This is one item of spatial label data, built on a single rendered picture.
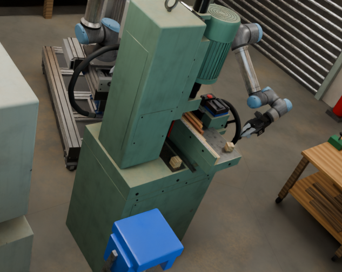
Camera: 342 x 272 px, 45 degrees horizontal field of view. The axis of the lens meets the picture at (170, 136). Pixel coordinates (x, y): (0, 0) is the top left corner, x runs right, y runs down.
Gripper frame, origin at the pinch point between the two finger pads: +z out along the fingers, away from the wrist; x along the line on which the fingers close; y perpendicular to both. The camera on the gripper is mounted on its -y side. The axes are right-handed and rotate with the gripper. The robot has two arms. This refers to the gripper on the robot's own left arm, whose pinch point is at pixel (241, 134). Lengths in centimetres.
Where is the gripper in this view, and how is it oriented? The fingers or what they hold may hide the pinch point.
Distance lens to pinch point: 237.4
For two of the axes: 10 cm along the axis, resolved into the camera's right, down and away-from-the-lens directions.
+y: 1.5, 5.4, 8.3
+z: -8.1, 5.4, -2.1
